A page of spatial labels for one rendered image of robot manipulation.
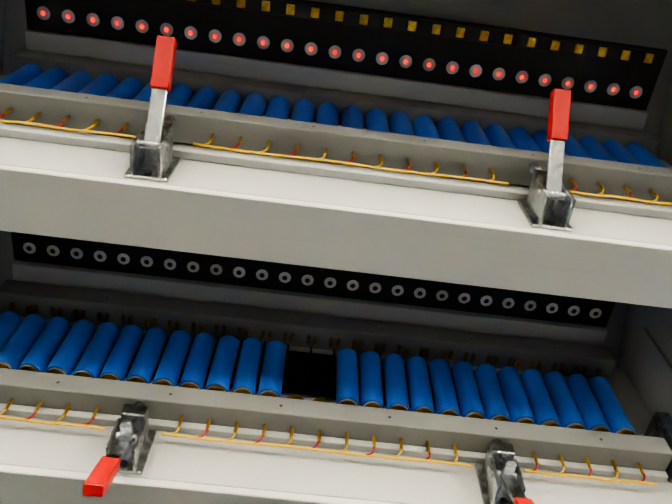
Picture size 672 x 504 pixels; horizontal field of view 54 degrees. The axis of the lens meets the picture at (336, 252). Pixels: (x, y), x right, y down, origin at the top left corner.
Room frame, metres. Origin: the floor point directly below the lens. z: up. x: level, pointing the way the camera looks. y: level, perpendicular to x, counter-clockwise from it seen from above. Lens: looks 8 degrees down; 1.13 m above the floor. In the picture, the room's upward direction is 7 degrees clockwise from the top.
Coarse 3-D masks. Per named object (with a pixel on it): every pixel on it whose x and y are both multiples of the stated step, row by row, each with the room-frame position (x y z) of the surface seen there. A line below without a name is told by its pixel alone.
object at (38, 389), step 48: (0, 384) 0.46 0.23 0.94; (48, 384) 0.46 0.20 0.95; (96, 384) 0.47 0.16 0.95; (144, 384) 0.48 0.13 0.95; (288, 432) 0.47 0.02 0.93; (336, 432) 0.47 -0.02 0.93; (384, 432) 0.47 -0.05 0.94; (432, 432) 0.47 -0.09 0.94; (480, 432) 0.48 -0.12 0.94; (528, 432) 0.48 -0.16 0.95; (576, 432) 0.49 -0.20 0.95; (624, 480) 0.47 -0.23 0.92
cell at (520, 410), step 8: (504, 368) 0.56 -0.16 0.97; (512, 368) 0.56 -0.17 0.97; (504, 376) 0.55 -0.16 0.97; (512, 376) 0.55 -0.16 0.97; (504, 384) 0.55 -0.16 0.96; (512, 384) 0.54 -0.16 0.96; (520, 384) 0.54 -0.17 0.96; (504, 392) 0.54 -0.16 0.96; (512, 392) 0.53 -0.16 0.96; (520, 392) 0.53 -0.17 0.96; (512, 400) 0.53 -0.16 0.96; (520, 400) 0.52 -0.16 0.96; (512, 408) 0.52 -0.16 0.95; (520, 408) 0.51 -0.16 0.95; (528, 408) 0.52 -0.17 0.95; (512, 416) 0.51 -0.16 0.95; (520, 416) 0.51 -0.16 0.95; (528, 416) 0.51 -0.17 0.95
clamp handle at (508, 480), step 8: (504, 464) 0.44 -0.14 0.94; (512, 464) 0.44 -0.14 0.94; (504, 472) 0.44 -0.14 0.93; (512, 472) 0.44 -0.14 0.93; (504, 480) 0.44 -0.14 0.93; (512, 480) 0.44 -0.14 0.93; (512, 488) 0.42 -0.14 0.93; (520, 488) 0.43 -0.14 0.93; (512, 496) 0.41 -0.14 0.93; (520, 496) 0.41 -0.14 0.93
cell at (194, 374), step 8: (200, 336) 0.55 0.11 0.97; (208, 336) 0.55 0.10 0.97; (192, 344) 0.54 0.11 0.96; (200, 344) 0.53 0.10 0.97; (208, 344) 0.54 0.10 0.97; (192, 352) 0.53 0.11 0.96; (200, 352) 0.53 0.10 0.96; (208, 352) 0.53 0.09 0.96; (192, 360) 0.52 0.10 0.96; (200, 360) 0.52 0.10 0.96; (208, 360) 0.53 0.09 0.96; (184, 368) 0.51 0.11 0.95; (192, 368) 0.51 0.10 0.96; (200, 368) 0.51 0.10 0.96; (184, 376) 0.50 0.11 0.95; (192, 376) 0.50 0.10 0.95; (200, 376) 0.50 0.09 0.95; (200, 384) 0.50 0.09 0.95
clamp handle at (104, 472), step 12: (120, 432) 0.43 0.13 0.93; (132, 432) 0.43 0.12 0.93; (120, 444) 0.42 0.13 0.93; (108, 456) 0.40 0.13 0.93; (120, 456) 0.40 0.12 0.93; (96, 468) 0.38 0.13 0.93; (108, 468) 0.38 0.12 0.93; (96, 480) 0.37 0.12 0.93; (108, 480) 0.37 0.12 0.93; (84, 492) 0.36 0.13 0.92; (96, 492) 0.36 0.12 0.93
